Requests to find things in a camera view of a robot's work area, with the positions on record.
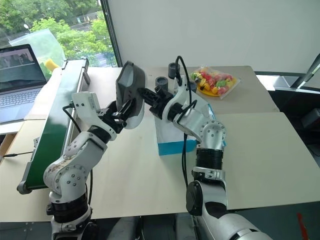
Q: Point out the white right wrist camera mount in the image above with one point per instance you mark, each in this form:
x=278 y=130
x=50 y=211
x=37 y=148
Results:
x=183 y=87

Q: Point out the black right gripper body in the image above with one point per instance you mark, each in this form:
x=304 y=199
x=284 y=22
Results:
x=161 y=100

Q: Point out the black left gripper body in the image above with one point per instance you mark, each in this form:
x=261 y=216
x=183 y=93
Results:
x=111 y=115

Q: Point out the silver laptop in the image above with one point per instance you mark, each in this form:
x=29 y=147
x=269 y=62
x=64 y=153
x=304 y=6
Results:
x=17 y=85

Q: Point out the clear bag of colourful toys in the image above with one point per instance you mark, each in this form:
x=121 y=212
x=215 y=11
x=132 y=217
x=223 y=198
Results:
x=217 y=80

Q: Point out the black conveyor end box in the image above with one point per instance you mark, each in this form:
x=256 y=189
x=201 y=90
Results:
x=87 y=72

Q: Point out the white and blue shoebox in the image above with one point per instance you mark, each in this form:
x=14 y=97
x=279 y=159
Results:
x=172 y=140

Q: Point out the clear plastic bag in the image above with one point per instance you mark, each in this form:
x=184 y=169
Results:
x=42 y=42

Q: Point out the red strip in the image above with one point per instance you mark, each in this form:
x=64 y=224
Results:
x=303 y=225

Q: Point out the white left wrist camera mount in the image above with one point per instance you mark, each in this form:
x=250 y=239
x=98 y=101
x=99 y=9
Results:
x=85 y=105

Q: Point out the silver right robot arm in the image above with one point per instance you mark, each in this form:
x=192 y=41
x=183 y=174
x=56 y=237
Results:
x=212 y=132

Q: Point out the yellow sponge toy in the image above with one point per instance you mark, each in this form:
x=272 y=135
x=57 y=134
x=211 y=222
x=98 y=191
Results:
x=52 y=64

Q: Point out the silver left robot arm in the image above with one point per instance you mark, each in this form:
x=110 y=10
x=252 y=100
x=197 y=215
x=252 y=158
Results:
x=75 y=160

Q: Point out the yellow plate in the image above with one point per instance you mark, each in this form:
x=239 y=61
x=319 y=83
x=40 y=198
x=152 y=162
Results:
x=208 y=92

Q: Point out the grey shoe with white sole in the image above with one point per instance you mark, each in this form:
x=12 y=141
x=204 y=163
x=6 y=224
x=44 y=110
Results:
x=136 y=82

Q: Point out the green conveyor belt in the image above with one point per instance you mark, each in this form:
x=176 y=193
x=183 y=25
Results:
x=60 y=112

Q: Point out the black chair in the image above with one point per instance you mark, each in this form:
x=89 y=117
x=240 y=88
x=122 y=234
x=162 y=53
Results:
x=302 y=100

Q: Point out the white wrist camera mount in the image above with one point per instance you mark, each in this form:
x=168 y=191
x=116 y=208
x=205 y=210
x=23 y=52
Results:
x=85 y=105
x=183 y=87

